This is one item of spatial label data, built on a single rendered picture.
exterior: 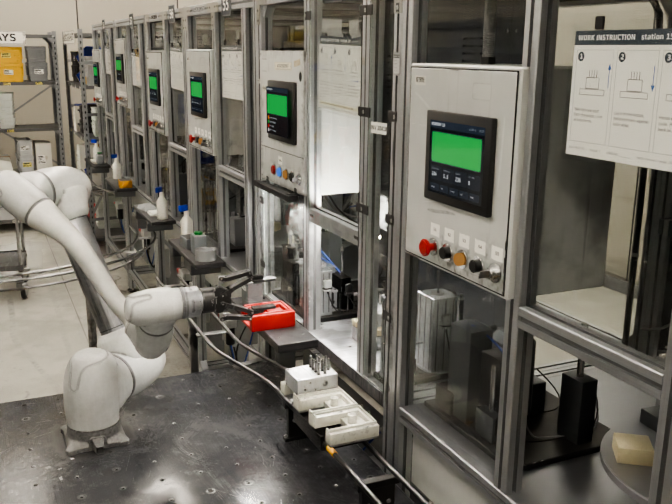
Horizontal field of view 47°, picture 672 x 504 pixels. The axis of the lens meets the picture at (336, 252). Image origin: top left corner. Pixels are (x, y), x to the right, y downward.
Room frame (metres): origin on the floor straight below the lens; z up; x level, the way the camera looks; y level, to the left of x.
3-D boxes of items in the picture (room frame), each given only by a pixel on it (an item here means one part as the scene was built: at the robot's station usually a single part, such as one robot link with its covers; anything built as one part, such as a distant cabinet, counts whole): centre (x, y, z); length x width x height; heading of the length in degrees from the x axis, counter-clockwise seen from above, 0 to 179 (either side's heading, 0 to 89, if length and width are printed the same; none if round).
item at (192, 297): (2.15, 0.42, 1.12); 0.09 x 0.06 x 0.09; 25
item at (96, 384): (2.18, 0.73, 0.85); 0.18 x 0.16 x 0.22; 157
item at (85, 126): (7.70, 2.30, 1.00); 1.30 x 0.51 x 2.00; 25
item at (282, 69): (2.75, 0.09, 1.60); 0.42 x 0.29 x 0.46; 25
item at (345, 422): (2.01, 0.02, 0.84); 0.36 x 0.14 x 0.10; 25
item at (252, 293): (2.72, 0.30, 0.97); 0.08 x 0.08 x 0.12; 25
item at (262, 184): (2.70, 0.21, 1.37); 0.36 x 0.04 x 0.04; 25
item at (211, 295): (2.18, 0.35, 1.12); 0.09 x 0.07 x 0.08; 115
